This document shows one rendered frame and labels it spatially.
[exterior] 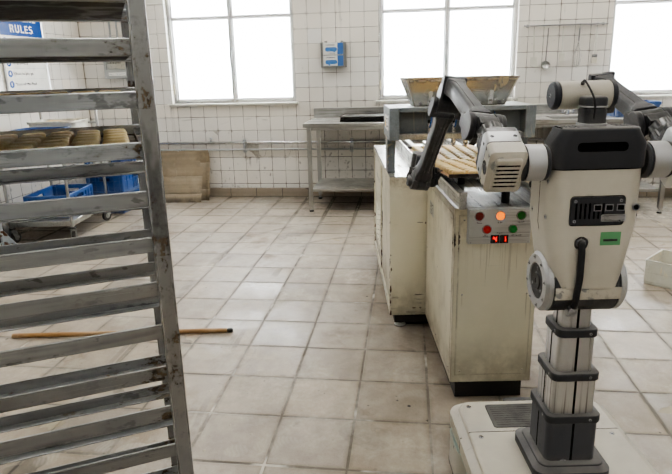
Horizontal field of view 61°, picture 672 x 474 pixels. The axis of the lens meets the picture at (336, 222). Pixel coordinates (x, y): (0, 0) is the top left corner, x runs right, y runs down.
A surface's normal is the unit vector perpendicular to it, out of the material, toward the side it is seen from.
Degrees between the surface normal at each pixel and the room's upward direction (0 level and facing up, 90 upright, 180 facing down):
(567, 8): 90
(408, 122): 90
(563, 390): 90
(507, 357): 90
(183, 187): 67
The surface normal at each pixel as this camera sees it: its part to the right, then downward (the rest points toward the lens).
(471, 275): 0.00, 0.25
